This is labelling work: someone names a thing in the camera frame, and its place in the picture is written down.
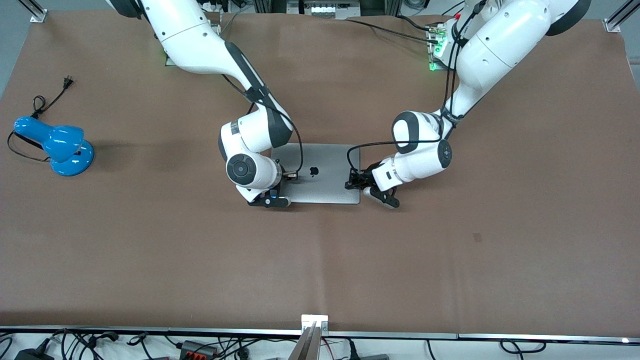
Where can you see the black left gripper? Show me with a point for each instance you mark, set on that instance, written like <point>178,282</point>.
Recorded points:
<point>361,179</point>

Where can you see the aluminium camera mount profile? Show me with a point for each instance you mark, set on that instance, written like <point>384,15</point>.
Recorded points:
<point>310,345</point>

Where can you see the black box with orange connectors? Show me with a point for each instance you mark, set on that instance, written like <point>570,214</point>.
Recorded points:
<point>197,348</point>

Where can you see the black power adapter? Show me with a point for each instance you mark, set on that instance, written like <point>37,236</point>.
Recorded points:
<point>32,356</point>

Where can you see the blue desk lamp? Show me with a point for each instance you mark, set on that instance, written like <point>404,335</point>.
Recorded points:
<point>60,142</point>

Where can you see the metal table edge rail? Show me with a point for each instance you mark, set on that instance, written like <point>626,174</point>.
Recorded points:
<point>500,336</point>

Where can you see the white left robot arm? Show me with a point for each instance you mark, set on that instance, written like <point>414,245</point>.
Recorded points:
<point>500,45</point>

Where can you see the grey box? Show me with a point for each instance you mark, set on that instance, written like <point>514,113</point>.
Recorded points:
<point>375,357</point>

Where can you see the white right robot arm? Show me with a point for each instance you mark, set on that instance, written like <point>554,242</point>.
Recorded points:
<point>200,45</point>

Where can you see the silver laptop with black keyboard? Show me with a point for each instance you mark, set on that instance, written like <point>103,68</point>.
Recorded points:
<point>325,190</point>

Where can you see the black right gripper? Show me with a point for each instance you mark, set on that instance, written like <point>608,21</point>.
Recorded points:
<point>283,169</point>

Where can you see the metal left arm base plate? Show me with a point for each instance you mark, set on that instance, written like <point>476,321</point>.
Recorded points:
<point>433,64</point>

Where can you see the grey power strip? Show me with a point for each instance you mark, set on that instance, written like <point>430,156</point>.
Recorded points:
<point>322,10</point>

